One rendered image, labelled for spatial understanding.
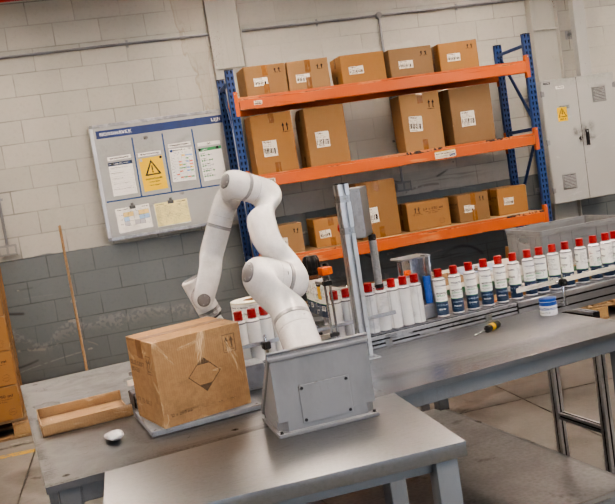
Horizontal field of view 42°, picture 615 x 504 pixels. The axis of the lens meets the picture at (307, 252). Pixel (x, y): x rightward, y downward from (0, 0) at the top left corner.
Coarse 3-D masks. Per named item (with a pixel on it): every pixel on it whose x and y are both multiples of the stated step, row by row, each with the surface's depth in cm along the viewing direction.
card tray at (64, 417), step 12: (96, 396) 297; (108, 396) 299; (120, 396) 300; (48, 408) 291; (60, 408) 292; (72, 408) 294; (84, 408) 295; (96, 408) 292; (108, 408) 290; (120, 408) 275; (48, 420) 286; (60, 420) 283; (72, 420) 269; (84, 420) 271; (96, 420) 272; (108, 420) 274; (48, 432) 266; (60, 432) 268
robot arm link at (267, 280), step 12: (252, 264) 253; (264, 264) 253; (276, 264) 256; (288, 264) 260; (252, 276) 252; (264, 276) 251; (276, 276) 252; (288, 276) 257; (252, 288) 253; (264, 288) 251; (276, 288) 250; (288, 288) 251; (264, 300) 253; (276, 300) 250; (288, 300) 249; (300, 300) 250; (276, 312) 249
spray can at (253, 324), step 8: (248, 312) 303; (248, 320) 304; (256, 320) 303; (248, 328) 304; (256, 328) 303; (248, 336) 305; (256, 336) 303; (256, 352) 304; (264, 352) 306; (264, 360) 305
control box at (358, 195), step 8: (352, 192) 301; (360, 192) 301; (352, 200) 302; (360, 200) 301; (352, 208) 302; (360, 208) 301; (368, 208) 315; (360, 216) 302; (368, 216) 313; (360, 224) 302; (368, 224) 310; (360, 232) 302; (368, 232) 308
